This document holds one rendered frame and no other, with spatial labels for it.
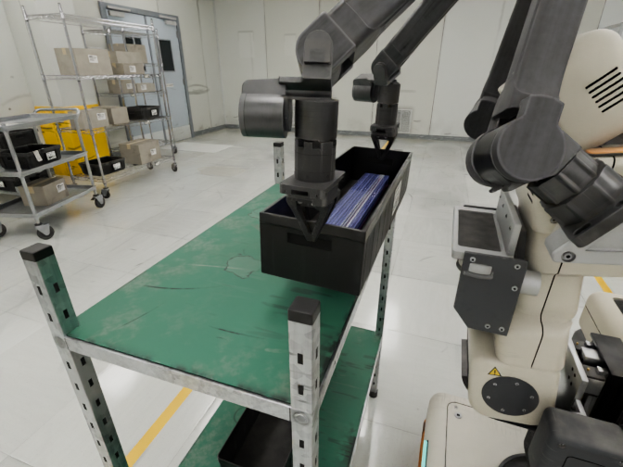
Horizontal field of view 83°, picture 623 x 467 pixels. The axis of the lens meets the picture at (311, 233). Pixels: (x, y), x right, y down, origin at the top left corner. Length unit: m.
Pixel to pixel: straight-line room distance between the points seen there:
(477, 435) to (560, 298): 0.70
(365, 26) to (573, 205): 0.33
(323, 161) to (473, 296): 0.40
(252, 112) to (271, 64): 8.18
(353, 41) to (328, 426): 1.05
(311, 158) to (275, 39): 8.17
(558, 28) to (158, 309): 0.71
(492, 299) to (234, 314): 0.46
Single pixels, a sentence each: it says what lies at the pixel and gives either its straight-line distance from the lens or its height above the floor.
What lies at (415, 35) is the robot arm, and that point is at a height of 1.40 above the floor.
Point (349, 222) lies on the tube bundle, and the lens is 0.70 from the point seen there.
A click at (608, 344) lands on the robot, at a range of 1.02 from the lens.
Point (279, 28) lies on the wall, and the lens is 8.59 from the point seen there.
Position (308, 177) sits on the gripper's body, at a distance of 0.48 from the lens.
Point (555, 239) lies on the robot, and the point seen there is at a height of 1.13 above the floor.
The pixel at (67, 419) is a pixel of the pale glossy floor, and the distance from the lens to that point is 1.97.
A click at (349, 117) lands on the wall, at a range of 8.11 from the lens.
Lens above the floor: 1.34
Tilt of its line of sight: 25 degrees down
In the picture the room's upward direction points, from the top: straight up
